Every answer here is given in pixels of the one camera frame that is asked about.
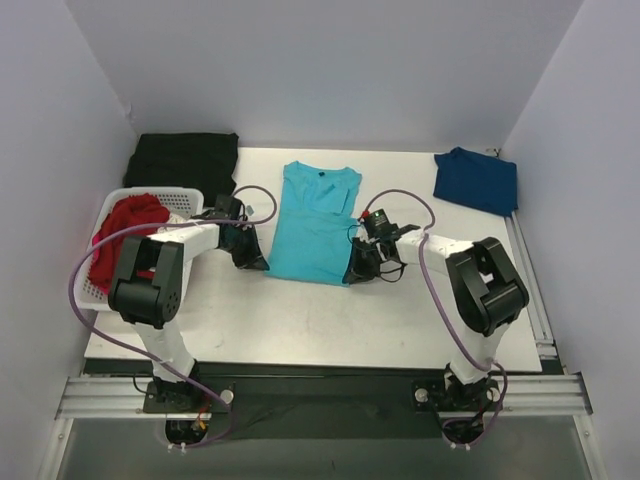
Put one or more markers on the white t-shirt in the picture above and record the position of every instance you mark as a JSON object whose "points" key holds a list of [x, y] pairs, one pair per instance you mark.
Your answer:
{"points": [[175, 218]]}

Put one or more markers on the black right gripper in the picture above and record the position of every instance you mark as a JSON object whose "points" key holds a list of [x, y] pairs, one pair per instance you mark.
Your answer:
{"points": [[368, 255]]}

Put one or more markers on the pink garment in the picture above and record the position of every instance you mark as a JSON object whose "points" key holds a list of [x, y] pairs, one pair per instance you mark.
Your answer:
{"points": [[94, 242]]}

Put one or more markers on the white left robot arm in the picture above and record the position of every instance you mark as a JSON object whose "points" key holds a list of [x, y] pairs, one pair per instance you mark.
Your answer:
{"points": [[147, 287]]}

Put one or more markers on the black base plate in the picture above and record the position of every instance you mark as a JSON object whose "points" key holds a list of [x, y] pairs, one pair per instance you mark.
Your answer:
{"points": [[333, 422]]}

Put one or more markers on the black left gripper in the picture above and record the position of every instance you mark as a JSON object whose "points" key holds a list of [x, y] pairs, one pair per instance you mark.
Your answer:
{"points": [[245, 245]]}

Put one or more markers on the white plastic laundry basket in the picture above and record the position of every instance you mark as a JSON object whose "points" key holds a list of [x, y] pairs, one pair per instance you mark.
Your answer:
{"points": [[184, 202]]}

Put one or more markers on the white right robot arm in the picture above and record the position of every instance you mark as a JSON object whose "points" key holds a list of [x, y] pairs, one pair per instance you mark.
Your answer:
{"points": [[489, 293]]}

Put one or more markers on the aluminium frame rail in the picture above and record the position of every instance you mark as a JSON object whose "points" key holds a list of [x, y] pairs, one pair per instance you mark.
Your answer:
{"points": [[526, 395]]}

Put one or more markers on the turquoise t-shirt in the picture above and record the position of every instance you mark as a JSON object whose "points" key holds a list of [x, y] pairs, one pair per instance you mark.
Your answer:
{"points": [[311, 242]]}

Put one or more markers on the folded navy blue t-shirt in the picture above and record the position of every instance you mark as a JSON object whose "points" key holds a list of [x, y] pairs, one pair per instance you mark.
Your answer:
{"points": [[476, 181]]}

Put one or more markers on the black folded t-shirt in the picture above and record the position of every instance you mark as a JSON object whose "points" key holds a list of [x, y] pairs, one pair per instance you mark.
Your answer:
{"points": [[202, 161]]}

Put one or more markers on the red t-shirt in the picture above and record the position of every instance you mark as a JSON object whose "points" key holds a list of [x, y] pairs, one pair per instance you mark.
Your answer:
{"points": [[128, 212]]}

